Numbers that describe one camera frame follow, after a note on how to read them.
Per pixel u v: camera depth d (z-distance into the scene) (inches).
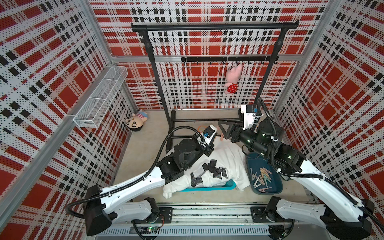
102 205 15.4
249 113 19.7
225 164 30.1
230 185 29.4
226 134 20.8
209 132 20.1
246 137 20.2
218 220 28.8
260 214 28.7
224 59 34.8
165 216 29.0
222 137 20.9
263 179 33.2
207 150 23.7
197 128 20.4
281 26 29.3
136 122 40.4
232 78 36.8
